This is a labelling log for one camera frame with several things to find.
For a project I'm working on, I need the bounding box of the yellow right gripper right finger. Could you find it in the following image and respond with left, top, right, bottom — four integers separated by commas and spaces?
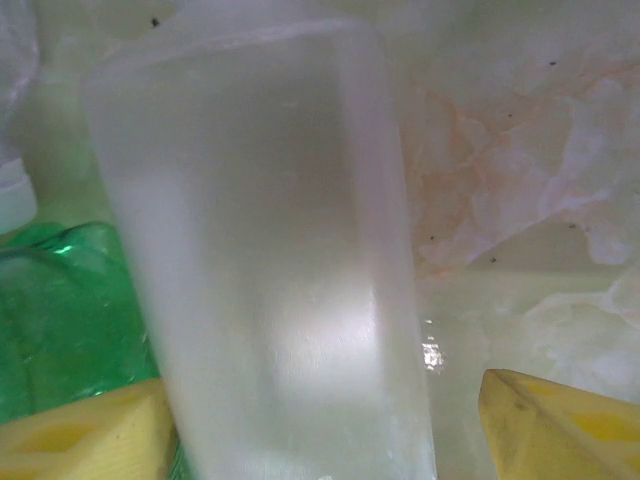
478, 368, 640, 480

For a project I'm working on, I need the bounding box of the green plastic bottle yellow cap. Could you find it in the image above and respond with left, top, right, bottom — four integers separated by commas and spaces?
0, 222, 166, 426

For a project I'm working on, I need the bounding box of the frosted translucent plastic bottle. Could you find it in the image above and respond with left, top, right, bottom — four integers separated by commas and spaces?
82, 19, 439, 480

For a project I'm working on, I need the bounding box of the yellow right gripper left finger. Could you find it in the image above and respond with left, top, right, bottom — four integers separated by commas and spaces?
0, 377, 179, 480

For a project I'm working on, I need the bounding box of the clear bottle with white cap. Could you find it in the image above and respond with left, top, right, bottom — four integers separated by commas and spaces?
0, 0, 41, 234

